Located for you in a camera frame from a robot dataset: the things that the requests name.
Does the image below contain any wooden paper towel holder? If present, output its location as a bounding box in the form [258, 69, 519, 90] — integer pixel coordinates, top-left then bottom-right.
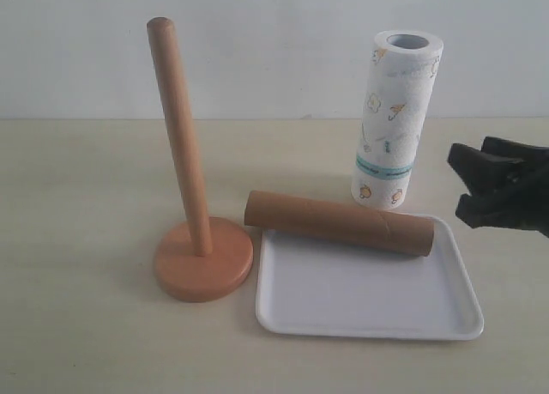
[147, 17, 254, 302]

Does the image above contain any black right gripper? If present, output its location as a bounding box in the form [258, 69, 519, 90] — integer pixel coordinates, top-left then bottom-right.
[447, 136, 548, 236]

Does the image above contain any printed white paper towel roll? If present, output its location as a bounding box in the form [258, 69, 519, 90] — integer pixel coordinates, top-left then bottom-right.
[351, 30, 443, 210]

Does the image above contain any brown cardboard tube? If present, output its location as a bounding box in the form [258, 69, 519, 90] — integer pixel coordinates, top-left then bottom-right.
[244, 191, 435, 257]

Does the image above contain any white rectangular plastic tray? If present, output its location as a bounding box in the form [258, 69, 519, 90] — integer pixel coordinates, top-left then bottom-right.
[256, 217, 485, 341]

